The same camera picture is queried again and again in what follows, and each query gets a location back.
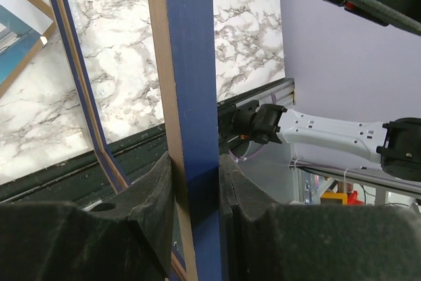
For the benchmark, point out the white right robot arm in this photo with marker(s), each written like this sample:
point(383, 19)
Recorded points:
point(395, 145)

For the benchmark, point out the blue wooden picture frame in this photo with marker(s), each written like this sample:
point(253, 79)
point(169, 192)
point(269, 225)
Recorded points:
point(183, 37)

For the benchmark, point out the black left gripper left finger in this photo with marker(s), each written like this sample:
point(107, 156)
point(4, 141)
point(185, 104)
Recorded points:
point(128, 237)

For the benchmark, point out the photo print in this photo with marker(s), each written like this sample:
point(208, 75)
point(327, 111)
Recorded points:
point(26, 28)

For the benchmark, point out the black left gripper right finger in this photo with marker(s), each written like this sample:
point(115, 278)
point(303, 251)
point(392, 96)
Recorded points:
point(262, 239)

